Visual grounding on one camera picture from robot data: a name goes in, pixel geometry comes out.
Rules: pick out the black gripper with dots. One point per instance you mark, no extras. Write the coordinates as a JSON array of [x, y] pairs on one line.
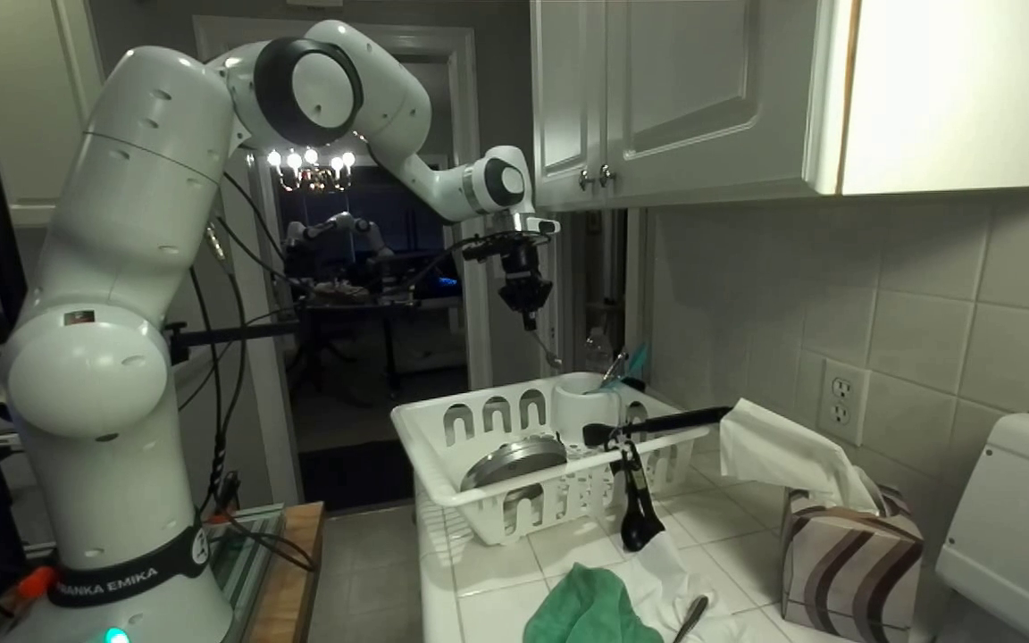
[[527, 278]]

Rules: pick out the metal spoon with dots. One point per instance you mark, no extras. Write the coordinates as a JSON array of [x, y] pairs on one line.
[[690, 615], [548, 347], [617, 364]]

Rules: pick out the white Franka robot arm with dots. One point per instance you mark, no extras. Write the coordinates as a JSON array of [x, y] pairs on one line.
[[98, 358]]

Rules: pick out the clear glass jar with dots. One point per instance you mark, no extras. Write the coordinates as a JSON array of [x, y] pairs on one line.
[[596, 347]]

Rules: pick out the dark cluttered dining table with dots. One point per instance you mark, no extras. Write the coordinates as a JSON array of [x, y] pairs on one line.
[[420, 343]]

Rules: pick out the teal slotted spatula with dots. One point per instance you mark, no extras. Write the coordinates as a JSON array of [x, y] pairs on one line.
[[639, 362]]

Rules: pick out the glass pot lid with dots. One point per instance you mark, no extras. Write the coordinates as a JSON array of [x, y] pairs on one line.
[[521, 457]]

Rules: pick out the metal cabinet knob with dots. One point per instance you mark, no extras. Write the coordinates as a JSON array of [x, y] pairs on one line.
[[608, 177], [588, 178]]

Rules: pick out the white plastic dish rack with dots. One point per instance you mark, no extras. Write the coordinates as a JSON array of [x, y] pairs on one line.
[[446, 475]]

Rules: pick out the black ladle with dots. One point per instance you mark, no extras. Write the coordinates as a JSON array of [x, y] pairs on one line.
[[641, 518]]

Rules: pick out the lit chandelier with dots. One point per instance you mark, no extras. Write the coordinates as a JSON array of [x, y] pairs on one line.
[[310, 167]]

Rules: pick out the white dish cloth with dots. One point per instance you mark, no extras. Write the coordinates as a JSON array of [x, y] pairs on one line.
[[670, 574]]

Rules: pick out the white towel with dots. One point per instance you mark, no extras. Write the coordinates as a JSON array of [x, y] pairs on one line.
[[789, 452]]

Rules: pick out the green cloth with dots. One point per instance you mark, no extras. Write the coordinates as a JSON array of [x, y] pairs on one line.
[[588, 607]]

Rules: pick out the black horizontal clamp rod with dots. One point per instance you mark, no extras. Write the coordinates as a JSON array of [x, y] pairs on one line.
[[230, 335]]

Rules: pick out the wooden table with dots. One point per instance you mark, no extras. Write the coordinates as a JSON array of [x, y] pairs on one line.
[[293, 574]]

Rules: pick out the white gas stove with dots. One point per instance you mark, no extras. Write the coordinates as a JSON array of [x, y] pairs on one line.
[[1016, 537]]

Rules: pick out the white corner cupboard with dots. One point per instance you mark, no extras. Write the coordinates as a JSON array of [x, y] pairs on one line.
[[17, 119]]

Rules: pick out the white kitchen door frame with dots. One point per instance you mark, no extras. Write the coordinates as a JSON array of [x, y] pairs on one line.
[[464, 72]]

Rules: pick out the white wall cabinet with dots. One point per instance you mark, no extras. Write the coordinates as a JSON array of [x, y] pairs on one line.
[[705, 95]]

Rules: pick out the white wall outlet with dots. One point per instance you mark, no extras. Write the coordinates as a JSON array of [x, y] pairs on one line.
[[846, 401]]

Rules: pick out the aluminium base frame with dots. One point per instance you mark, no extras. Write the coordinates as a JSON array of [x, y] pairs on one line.
[[248, 557]]

